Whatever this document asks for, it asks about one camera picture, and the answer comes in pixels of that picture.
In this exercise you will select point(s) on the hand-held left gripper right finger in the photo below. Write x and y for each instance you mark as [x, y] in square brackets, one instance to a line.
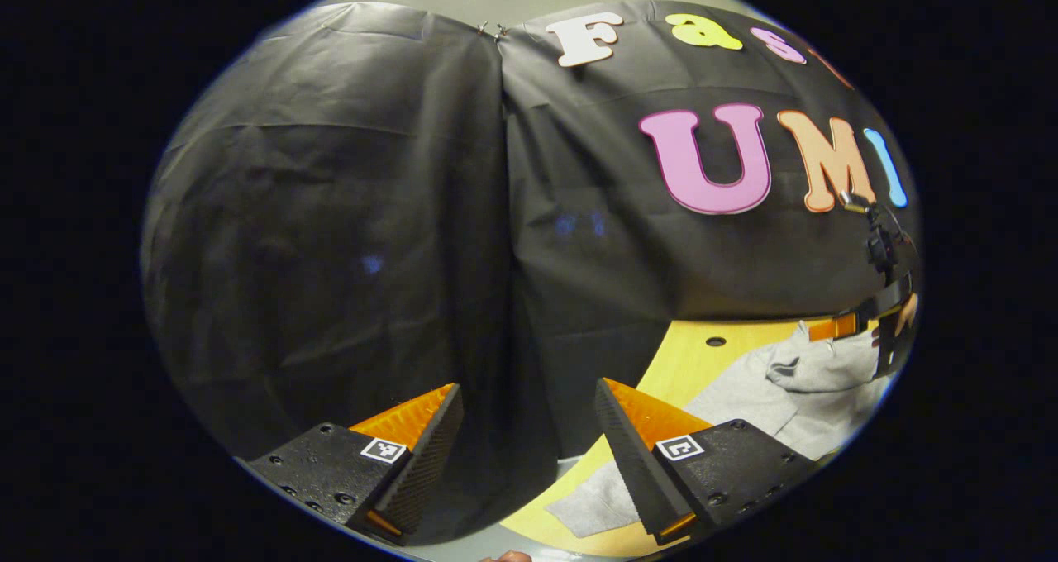
[632, 463]

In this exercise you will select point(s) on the grey sweatshirt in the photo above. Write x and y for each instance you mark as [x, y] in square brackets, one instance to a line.
[793, 397]

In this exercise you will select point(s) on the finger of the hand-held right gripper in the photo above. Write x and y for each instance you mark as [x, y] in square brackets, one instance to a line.
[835, 327]

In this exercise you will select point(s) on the black backdrop cloth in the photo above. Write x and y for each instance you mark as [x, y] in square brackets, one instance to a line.
[331, 215]

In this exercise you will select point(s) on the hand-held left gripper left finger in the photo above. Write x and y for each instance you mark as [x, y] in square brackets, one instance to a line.
[421, 471]

